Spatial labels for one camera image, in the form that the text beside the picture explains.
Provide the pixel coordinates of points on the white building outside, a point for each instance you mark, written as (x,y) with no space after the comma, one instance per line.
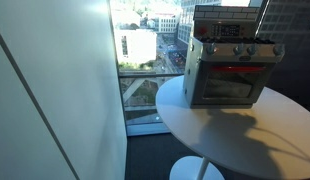
(138,45)

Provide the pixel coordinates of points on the grey toy oven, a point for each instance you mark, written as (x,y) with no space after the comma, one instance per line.
(228,83)

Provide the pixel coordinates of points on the round white table top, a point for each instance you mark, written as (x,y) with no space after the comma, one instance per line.
(235,140)

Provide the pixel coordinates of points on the dark window rail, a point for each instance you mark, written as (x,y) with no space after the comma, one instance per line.
(148,75)

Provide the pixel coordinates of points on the white table pedestal base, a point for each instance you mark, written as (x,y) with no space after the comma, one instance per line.
(188,170)

